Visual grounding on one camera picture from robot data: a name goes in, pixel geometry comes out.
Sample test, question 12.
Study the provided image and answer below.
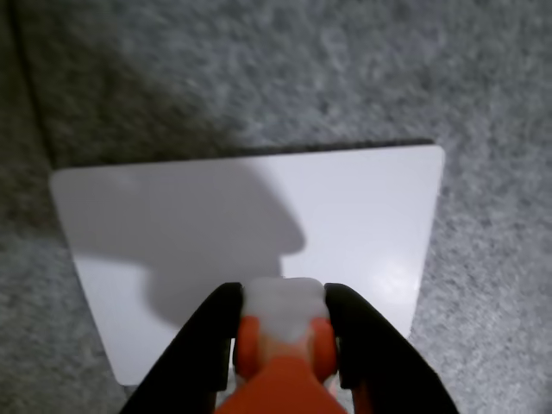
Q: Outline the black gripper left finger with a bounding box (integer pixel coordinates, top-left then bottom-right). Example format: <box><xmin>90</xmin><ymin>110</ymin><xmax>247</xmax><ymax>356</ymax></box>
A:
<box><xmin>116</xmin><ymin>282</ymin><xmax>243</xmax><ymax>414</ymax></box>

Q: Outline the white rectangular card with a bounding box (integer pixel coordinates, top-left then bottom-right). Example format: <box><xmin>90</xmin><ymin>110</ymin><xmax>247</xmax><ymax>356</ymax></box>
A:
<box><xmin>48</xmin><ymin>145</ymin><xmax>446</xmax><ymax>387</ymax></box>

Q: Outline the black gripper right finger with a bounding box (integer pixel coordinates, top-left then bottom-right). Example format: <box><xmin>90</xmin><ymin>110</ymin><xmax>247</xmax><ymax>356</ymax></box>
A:
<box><xmin>323</xmin><ymin>282</ymin><xmax>459</xmax><ymax>414</ymax></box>

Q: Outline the orange shrimp sushi toy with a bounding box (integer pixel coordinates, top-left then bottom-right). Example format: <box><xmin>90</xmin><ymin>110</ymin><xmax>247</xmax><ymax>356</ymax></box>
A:
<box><xmin>214</xmin><ymin>277</ymin><xmax>346</xmax><ymax>414</ymax></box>

